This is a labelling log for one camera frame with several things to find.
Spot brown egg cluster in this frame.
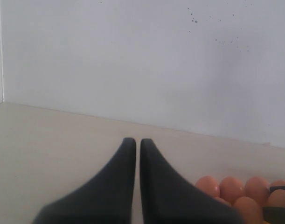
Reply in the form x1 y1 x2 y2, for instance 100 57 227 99
214 197 228 205

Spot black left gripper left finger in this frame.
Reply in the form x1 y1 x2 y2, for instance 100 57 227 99
33 138 136 224

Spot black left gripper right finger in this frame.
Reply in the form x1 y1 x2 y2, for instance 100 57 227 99
139 139 244 224

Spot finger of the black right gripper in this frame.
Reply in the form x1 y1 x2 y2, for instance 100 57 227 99
263 207 285 222
269 186 285 193

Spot brown egg placed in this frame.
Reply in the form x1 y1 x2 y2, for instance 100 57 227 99
219 176 246 204
244 176 270 206
270 180 285 187
195 175 220 197

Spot brown egg with line mark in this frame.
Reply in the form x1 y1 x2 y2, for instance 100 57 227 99
266 189 285 208

